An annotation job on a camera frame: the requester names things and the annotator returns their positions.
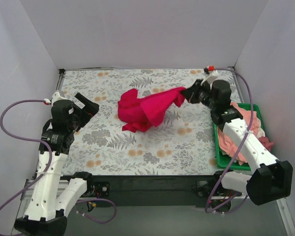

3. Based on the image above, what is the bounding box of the magenta red t-shirt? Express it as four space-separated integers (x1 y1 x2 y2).
118 87 185 133

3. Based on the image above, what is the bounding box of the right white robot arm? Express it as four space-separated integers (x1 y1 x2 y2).
181 80 293 206

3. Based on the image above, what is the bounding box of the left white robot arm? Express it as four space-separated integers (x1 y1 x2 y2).
14 91 99 236

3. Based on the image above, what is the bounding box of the salmon pink t-shirt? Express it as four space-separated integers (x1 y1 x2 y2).
217 102 261 165

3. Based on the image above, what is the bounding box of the floral patterned table mat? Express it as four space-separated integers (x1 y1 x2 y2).
58 68 243 176

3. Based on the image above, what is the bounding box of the dusty rose t-shirt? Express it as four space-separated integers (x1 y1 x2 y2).
258 136 274 151

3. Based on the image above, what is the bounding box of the green plastic bin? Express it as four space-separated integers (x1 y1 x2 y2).
213 103 264 171

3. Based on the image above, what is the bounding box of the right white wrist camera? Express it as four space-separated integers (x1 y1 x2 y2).
202 65 219 84

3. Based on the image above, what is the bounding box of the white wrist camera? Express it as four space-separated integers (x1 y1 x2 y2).
44 90 67 106
202 65 219 84

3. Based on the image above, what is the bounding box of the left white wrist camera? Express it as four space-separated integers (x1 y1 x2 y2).
44 90 67 106

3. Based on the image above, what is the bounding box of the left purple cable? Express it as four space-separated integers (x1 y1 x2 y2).
0 98 117 234

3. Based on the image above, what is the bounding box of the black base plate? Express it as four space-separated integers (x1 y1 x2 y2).
59 175 227 207

